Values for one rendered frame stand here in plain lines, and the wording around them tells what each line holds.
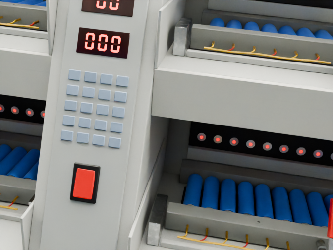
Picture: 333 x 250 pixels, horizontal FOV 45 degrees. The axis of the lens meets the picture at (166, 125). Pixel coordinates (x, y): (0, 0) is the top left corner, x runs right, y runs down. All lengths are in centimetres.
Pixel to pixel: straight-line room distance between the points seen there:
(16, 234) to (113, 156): 14
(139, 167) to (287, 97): 14
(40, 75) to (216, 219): 22
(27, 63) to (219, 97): 18
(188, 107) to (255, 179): 18
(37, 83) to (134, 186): 13
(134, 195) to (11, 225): 15
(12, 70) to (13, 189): 14
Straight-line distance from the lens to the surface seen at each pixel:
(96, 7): 37
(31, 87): 40
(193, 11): 57
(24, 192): 47
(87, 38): 37
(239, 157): 52
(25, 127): 57
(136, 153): 36
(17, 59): 40
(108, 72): 36
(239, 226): 43
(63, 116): 37
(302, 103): 37
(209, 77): 35
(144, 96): 36
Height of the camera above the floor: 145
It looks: 3 degrees down
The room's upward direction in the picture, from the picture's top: 8 degrees clockwise
